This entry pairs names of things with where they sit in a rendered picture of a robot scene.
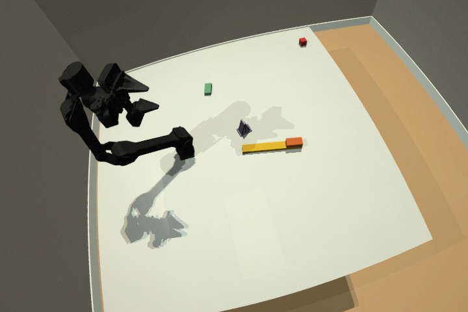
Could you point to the yellow long bar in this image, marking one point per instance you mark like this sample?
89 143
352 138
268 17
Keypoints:
290 143

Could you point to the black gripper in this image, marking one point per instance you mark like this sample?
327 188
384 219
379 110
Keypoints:
116 82

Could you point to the small red block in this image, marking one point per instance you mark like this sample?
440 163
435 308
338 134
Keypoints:
302 41

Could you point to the small green block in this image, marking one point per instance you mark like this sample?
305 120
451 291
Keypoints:
208 89

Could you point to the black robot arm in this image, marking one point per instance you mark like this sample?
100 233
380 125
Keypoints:
79 83

